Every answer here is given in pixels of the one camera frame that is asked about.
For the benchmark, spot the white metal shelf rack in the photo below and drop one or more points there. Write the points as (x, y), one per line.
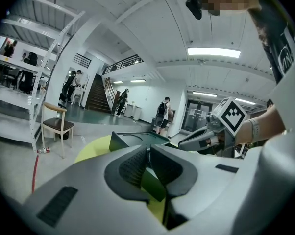
(10, 92)

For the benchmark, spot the black mezzanine railing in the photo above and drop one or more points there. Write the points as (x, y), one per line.
(123, 63)

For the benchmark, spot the long ceiling light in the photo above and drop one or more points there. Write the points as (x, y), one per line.
(137, 81)
(117, 82)
(213, 52)
(245, 101)
(205, 94)

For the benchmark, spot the dark glass double doors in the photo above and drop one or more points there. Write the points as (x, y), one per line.
(196, 116)

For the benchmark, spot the short black railing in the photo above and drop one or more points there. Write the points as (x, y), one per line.
(81, 60)

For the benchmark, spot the dark staircase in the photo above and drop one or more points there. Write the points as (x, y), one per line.
(97, 97)

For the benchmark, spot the black head camera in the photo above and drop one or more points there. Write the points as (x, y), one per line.
(195, 5)

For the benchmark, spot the person's right forearm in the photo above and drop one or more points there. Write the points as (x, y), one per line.
(270, 124)

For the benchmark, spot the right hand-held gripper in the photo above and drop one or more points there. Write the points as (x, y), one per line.
(232, 117)

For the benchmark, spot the dark green tray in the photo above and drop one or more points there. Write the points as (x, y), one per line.
(137, 139)

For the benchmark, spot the white wristband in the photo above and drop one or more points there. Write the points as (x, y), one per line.
(255, 130)

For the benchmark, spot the plastic bottle with red label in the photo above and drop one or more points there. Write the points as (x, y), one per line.
(43, 150)

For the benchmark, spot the white bins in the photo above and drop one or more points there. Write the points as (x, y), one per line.
(136, 112)

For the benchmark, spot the wooden chair with dark seat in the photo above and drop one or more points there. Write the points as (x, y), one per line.
(56, 125)

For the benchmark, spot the white ornate table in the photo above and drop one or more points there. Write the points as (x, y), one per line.
(79, 94)

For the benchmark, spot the person's black printed t-shirt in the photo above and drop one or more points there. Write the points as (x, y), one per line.
(277, 48)

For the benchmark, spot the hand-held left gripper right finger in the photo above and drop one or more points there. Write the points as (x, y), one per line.
(223, 187)

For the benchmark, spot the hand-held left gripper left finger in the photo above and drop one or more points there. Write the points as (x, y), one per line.
(88, 192)

